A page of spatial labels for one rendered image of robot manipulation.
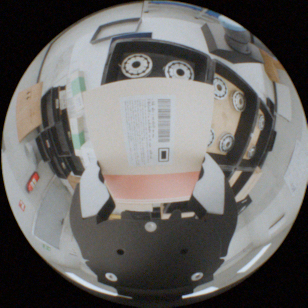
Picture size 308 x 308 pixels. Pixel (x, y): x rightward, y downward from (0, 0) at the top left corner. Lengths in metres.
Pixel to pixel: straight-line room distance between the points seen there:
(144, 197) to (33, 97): 2.65
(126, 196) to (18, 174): 2.55
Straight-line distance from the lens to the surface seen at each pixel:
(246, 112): 0.56
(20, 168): 2.60
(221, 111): 0.48
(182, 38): 0.67
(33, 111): 2.56
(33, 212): 2.83
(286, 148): 3.46
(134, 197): 0.15
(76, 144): 0.66
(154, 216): 1.65
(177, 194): 0.15
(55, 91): 1.15
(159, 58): 0.41
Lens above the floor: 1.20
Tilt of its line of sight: 58 degrees down
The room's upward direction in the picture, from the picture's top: 175 degrees clockwise
